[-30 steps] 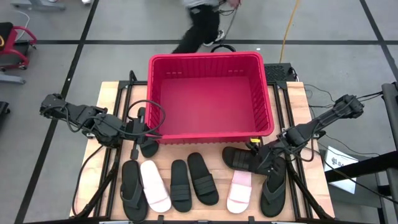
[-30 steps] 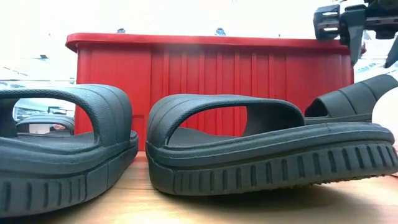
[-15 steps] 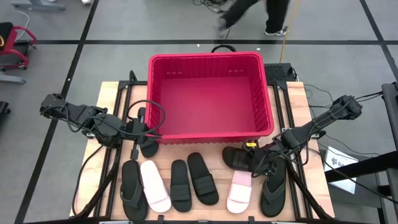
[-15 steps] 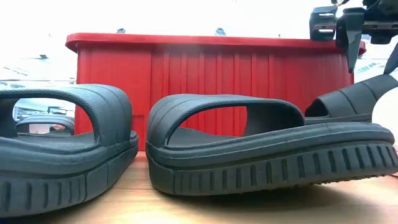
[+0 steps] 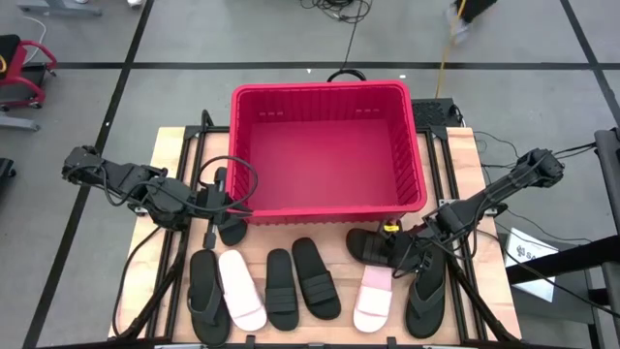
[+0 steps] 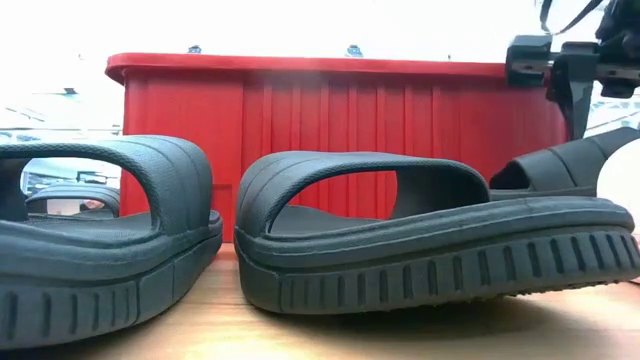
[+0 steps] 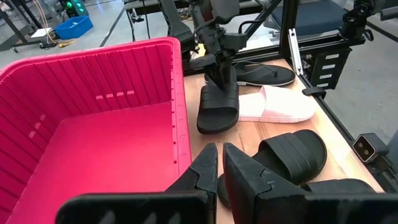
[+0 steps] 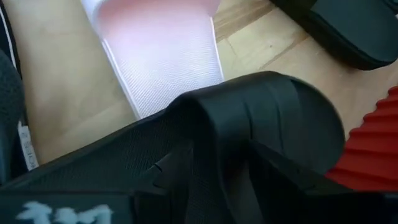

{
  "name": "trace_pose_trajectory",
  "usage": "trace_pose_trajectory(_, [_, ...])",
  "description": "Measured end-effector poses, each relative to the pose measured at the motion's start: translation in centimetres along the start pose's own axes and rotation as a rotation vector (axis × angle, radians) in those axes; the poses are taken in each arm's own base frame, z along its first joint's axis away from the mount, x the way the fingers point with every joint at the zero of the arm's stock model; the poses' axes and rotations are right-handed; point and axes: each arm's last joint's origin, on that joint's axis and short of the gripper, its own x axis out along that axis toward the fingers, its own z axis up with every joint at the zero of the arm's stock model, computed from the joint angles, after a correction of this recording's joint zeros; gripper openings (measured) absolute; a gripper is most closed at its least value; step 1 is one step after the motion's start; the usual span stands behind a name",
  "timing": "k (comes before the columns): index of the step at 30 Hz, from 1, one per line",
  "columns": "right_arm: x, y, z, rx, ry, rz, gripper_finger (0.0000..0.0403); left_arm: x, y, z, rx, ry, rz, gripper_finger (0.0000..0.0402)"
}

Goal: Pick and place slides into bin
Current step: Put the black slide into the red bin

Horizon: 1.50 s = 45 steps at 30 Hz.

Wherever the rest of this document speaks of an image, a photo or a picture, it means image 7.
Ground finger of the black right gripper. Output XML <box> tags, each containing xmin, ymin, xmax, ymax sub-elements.
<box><xmin>205</xmin><ymin>54</ymin><xmax>224</xmax><ymax>90</ymax></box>
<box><xmin>221</xmin><ymin>55</ymin><xmax>238</xmax><ymax>91</ymax></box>

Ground black metal stand legs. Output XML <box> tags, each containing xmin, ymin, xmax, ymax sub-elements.
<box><xmin>0</xmin><ymin>0</ymin><xmax>43</xmax><ymax>53</ymax></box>

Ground black frame clamp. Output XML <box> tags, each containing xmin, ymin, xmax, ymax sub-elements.
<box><xmin>302</xmin><ymin>86</ymin><xmax>326</xmax><ymax>100</ymax></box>

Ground pink rubber slide sandal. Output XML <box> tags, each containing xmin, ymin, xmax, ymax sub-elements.
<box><xmin>238</xmin><ymin>85</ymin><xmax>317</xmax><ymax>124</ymax></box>

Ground blue plastic crate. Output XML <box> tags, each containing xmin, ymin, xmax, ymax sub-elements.
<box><xmin>54</xmin><ymin>15</ymin><xmax>94</xmax><ymax>40</ymax></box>

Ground white flat box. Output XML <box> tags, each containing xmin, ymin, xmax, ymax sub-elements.
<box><xmin>30</xmin><ymin>27</ymin><xmax>53</xmax><ymax>40</ymax></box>

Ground yellow floor cable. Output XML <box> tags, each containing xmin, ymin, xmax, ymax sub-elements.
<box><xmin>32</xmin><ymin>0</ymin><xmax>77</xmax><ymax>48</ymax></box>

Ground black box with white labels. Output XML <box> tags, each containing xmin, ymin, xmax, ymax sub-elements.
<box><xmin>300</xmin><ymin>46</ymin><xmax>353</xmax><ymax>91</ymax></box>

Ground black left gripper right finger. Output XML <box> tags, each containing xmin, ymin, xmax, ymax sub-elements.
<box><xmin>222</xmin><ymin>142</ymin><xmax>398</xmax><ymax>224</ymax></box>

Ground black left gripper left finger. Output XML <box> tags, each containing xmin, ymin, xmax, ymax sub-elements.
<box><xmin>55</xmin><ymin>142</ymin><xmax>218</xmax><ymax>224</ymax></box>

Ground black rubber slide sandal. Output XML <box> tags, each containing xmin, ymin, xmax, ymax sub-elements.
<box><xmin>300</xmin><ymin>178</ymin><xmax>377</xmax><ymax>194</ymax></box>
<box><xmin>196</xmin><ymin>81</ymin><xmax>240</xmax><ymax>135</ymax></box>
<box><xmin>216</xmin><ymin>129</ymin><xmax>328</xmax><ymax>210</ymax></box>

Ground red plastic storage bin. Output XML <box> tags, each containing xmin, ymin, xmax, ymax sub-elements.
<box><xmin>0</xmin><ymin>36</ymin><xmax>193</xmax><ymax>224</ymax></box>

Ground grey table-level camera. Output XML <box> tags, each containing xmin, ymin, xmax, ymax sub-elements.
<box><xmin>353</xmin><ymin>133</ymin><xmax>389</xmax><ymax>164</ymax></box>

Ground white metal strip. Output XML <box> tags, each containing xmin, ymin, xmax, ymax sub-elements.
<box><xmin>287</xmin><ymin>28</ymin><xmax>304</xmax><ymax>76</ymax></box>

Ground black flip-flop sandal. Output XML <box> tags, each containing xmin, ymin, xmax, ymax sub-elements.
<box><xmin>233</xmin><ymin>61</ymin><xmax>297</xmax><ymax>87</ymax></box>

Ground black device with green lights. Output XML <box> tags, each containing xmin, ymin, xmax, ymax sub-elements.
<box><xmin>60</xmin><ymin>0</ymin><xmax>90</xmax><ymax>17</ymax></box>

